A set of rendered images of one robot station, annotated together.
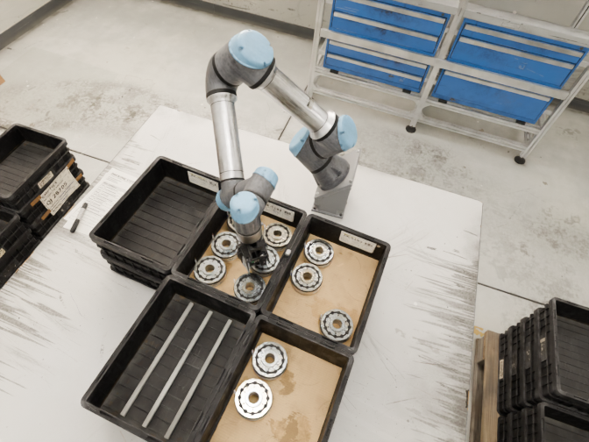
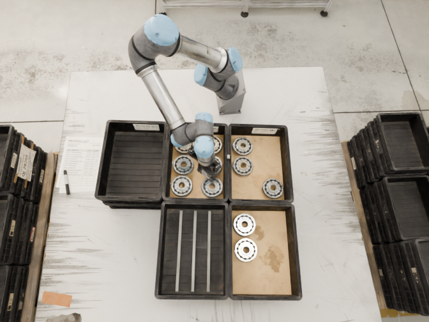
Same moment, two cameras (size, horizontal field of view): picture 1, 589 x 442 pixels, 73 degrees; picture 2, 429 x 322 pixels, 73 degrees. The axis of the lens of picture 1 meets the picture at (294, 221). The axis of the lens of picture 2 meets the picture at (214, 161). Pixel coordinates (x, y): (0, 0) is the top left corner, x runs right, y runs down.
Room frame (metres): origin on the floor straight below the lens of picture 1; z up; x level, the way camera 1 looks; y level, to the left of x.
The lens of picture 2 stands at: (0.18, 0.26, 2.21)
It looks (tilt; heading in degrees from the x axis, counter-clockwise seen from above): 69 degrees down; 338
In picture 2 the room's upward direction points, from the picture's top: 7 degrees clockwise
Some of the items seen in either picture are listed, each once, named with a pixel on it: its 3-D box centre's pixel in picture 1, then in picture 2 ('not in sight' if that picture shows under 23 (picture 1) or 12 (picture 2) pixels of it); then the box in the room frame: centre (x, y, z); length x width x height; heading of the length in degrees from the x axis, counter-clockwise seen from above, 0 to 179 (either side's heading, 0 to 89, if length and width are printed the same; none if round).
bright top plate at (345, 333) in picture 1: (337, 324); (272, 188); (0.46, -0.17, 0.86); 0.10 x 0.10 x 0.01
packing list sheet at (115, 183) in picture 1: (109, 202); (80, 163); (0.90, 0.75, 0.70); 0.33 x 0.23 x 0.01; 167
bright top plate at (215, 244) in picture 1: (226, 244); (183, 164); (0.69, 0.22, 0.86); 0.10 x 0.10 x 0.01
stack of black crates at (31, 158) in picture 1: (33, 188); (4, 168); (1.15, 1.34, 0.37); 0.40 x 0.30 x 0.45; 167
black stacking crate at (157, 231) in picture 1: (166, 217); (135, 162); (0.75, 0.44, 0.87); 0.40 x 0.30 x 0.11; 163
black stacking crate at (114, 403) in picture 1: (178, 360); (193, 248); (0.29, 0.27, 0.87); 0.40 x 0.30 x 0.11; 163
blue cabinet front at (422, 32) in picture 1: (379, 43); not in sight; (2.52, -0.40, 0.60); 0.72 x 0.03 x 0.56; 77
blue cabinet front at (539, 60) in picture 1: (501, 74); not in sight; (2.35, -1.18, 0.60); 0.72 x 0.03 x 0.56; 77
